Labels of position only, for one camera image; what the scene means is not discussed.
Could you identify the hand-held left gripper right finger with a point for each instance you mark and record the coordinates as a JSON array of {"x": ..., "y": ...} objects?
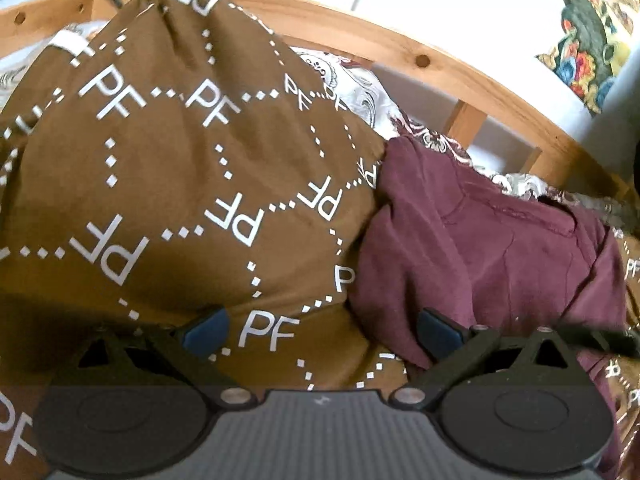
[{"x": 438, "y": 333}]

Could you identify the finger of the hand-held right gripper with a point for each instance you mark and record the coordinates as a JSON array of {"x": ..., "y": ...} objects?
[{"x": 600, "y": 337}]

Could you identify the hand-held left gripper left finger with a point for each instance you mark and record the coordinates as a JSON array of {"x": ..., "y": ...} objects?
[{"x": 207, "y": 331}]

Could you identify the maroon garment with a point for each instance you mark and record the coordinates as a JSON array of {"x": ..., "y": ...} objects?
[{"x": 500, "y": 255}]

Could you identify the brown letter-print blanket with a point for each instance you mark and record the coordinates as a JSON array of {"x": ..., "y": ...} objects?
[{"x": 165, "y": 185}]

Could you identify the white paisley bed sheet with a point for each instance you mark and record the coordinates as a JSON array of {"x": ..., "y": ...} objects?
[{"x": 350, "y": 85}]

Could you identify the wooden bed frame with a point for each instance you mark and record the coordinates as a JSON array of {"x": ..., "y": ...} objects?
[{"x": 400, "y": 45}]

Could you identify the colourful wall poster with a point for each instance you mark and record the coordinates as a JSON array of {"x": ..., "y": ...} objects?
[{"x": 590, "y": 25}]

